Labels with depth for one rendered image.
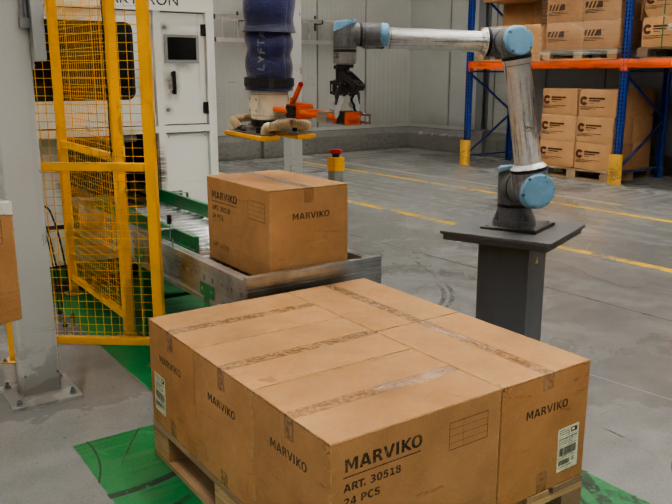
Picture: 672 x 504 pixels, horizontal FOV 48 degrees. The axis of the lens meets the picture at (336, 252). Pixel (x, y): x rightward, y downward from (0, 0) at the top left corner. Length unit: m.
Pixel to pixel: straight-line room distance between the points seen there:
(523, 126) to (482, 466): 1.48
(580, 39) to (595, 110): 0.97
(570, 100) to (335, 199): 8.03
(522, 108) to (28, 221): 2.12
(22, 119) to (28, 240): 0.51
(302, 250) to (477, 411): 1.35
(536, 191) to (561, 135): 8.01
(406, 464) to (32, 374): 2.06
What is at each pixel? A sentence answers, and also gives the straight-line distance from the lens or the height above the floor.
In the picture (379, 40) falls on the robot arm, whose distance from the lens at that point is 3.05.
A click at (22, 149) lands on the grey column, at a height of 1.11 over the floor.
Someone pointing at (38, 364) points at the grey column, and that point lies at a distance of 3.67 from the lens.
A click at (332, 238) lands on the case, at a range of 3.37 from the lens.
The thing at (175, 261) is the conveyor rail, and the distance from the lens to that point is 3.79.
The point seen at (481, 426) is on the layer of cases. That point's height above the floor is 0.45.
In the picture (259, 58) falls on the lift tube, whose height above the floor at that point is 1.49.
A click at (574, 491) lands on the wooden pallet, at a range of 2.71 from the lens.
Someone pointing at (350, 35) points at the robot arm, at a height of 1.56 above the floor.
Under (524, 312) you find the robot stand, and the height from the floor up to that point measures 0.40.
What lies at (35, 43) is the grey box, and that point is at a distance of 3.42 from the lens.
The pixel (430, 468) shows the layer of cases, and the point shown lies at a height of 0.38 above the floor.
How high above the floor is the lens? 1.42
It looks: 13 degrees down
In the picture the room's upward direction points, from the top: straight up
